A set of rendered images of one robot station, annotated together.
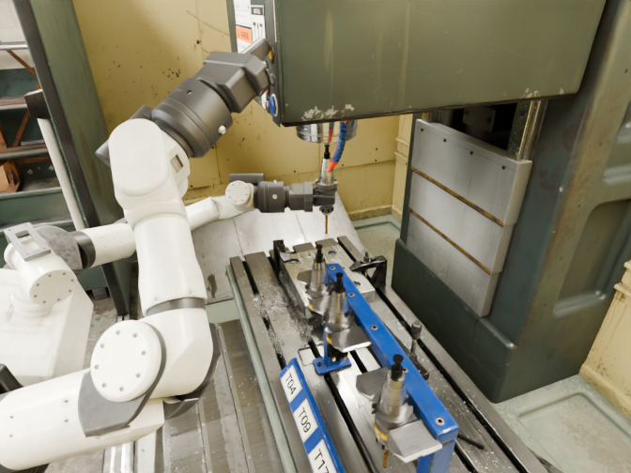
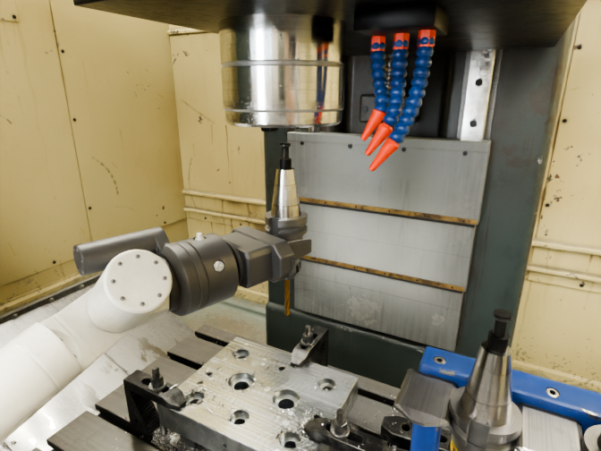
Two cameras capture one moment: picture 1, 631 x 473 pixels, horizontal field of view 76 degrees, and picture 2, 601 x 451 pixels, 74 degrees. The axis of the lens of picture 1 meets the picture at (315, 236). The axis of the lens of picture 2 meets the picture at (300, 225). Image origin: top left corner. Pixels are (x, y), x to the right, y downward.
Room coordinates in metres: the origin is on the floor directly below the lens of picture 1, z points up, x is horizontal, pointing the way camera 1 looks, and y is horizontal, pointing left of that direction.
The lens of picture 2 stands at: (0.62, 0.33, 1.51)
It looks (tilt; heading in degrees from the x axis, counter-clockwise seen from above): 18 degrees down; 317
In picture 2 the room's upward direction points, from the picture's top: straight up
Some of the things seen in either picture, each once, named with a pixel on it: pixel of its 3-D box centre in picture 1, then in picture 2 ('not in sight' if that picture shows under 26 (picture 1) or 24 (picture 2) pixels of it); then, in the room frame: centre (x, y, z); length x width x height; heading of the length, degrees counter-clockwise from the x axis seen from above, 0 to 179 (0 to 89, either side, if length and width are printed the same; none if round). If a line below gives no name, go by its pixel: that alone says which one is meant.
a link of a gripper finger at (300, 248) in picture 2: (323, 201); (296, 251); (1.01, -0.02, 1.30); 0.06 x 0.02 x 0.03; 91
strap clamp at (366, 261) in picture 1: (367, 269); (308, 354); (1.14, -0.18, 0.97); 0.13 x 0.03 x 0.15; 109
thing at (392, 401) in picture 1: (393, 389); not in sight; (0.42, -0.12, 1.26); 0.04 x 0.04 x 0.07
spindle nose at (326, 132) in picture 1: (326, 111); (283, 76); (1.05, -0.03, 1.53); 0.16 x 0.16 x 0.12
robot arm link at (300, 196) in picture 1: (291, 196); (230, 259); (1.04, 0.07, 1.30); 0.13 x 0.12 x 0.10; 1
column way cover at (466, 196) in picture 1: (452, 214); (373, 239); (1.20, -0.45, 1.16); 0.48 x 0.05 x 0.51; 19
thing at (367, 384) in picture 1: (376, 383); not in sight; (0.47, -0.10, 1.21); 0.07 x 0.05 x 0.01; 109
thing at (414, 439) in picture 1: (409, 440); not in sight; (0.37, -0.14, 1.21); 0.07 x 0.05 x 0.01; 109
